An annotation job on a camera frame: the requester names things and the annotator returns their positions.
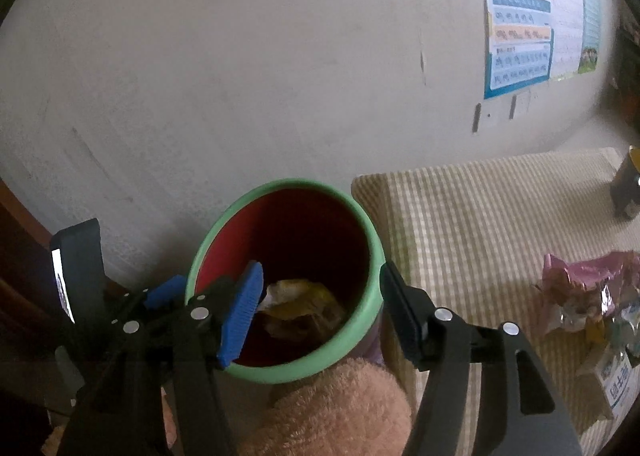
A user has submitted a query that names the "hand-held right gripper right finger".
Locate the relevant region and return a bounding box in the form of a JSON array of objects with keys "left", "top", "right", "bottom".
[{"left": 379, "top": 260, "right": 583, "bottom": 456}]

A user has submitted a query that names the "silver foil wrapper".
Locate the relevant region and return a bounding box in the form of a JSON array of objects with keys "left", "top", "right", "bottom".
[{"left": 597, "top": 281, "right": 640, "bottom": 352}]

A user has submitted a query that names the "dark wooden furniture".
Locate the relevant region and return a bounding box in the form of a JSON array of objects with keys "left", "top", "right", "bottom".
[{"left": 0, "top": 176, "right": 126, "bottom": 437}]

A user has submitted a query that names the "crumpled yellow wrapper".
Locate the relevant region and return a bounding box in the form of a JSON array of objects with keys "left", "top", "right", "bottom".
[{"left": 257, "top": 278, "right": 351, "bottom": 342}]

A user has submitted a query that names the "dark shelf unit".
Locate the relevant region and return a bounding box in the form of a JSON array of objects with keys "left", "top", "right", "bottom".
[{"left": 612, "top": 11, "right": 640, "bottom": 137}]

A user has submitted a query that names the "white wall socket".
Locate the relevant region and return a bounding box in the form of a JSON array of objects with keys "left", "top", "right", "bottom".
[{"left": 509, "top": 92, "right": 532, "bottom": 119}]

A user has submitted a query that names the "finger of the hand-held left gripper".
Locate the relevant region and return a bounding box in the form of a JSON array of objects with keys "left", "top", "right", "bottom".
[{"left": 107, "top": 275, "right": 188, "bottom": 332}]

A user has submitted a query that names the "grey mug with yellow inside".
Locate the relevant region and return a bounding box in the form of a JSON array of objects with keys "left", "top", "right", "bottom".
[{"left": 610, "top": 146, "right": 640, "bottom": 222}]

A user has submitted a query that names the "white and blue carton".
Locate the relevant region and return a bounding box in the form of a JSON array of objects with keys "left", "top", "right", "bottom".
[{"left": 575, "top": 343, "right": 638, "bottom": 422}]

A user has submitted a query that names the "blue bordered wall poster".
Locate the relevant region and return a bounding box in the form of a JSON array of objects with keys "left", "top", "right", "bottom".
[{"left": 472, "top": 0, "right": 555, "bottom": 101}]

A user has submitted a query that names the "green bordered wall poster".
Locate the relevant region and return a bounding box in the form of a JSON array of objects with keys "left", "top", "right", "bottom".
[{"left": 577, "top": 0, "right": 602, "bottom": 75}]

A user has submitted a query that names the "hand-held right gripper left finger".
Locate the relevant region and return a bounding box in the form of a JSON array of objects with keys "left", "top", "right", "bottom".
[{"left": 55, "top": 260, "right": 265, "bottom": 456}]

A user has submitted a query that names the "white chart wall poster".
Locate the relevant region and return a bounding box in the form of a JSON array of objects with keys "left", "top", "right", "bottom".
[{"left": 545, "top": 0, "right": 585, "bottom": 82}]

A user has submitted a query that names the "green bin with red inside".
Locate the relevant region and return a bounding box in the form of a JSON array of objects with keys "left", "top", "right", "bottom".
[{"left": 185, "top": 178, "right": 386, "bottom": 384}]

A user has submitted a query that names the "crumpled pink wrapper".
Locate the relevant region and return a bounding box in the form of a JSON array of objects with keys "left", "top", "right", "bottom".
[{"left": 535, "top": 250, "right": 640, "bottom": 337}]

